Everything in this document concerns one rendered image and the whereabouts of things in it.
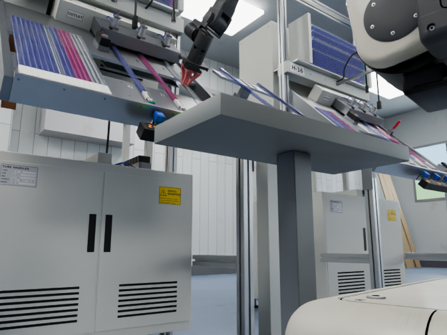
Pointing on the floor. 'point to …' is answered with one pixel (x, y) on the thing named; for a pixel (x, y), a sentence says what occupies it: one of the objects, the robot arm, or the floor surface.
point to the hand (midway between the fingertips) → (184, 84)
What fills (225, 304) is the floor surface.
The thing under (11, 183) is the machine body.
